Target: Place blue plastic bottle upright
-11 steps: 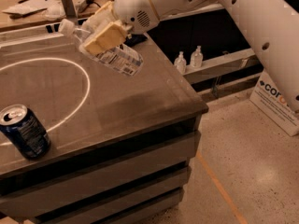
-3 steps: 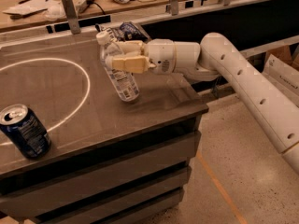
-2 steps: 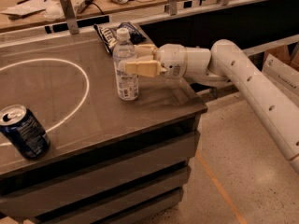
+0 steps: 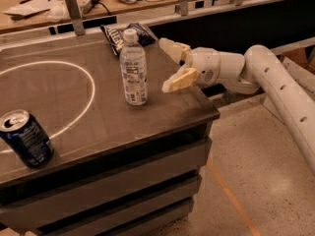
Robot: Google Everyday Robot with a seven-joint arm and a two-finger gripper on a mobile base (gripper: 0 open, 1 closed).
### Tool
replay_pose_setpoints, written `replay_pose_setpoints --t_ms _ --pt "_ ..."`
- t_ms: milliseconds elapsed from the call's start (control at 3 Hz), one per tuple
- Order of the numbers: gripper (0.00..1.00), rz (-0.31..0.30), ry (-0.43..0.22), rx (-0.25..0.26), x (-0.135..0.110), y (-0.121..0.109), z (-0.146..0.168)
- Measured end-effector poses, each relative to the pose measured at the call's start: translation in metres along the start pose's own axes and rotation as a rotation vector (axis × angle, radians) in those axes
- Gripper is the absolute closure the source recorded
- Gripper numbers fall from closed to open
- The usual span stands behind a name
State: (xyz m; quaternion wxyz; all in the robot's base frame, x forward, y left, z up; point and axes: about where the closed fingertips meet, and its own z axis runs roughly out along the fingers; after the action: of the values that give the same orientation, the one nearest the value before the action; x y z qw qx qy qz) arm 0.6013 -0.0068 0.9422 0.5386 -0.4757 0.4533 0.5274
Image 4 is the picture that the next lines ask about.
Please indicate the grey metal bracket post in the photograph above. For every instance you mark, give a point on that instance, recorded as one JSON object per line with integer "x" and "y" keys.
{"x": 75, "y": 17}

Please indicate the blue soda can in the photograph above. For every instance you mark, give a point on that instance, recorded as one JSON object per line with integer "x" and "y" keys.
{"x": 23, "y": 134}

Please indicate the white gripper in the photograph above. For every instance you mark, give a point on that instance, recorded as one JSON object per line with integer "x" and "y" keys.
{"x": 204, "y": 63}

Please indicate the black pen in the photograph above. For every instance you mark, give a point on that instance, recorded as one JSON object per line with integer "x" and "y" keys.
{"x": 25, "y": 1}

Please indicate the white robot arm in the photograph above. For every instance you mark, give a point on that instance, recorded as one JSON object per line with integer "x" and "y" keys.
{"x": 257, "y": 68}

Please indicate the white face mask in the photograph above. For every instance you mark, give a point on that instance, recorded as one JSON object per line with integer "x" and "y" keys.
{"x": 57, "y": 13}

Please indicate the dark blue chip bag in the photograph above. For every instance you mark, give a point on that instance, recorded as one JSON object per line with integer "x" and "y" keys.
{"x": 116, "y": 40}

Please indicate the grey drawer cabinet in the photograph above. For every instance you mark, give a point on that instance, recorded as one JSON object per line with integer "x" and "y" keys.
{"x": 123, "y": 186}

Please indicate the white paper stack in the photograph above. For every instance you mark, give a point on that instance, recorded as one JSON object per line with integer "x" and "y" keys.
{"x": 29, "y": 8}

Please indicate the clear plastic water bottle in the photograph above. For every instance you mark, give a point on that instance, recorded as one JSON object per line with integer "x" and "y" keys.
{"x": 134, "y": 69}

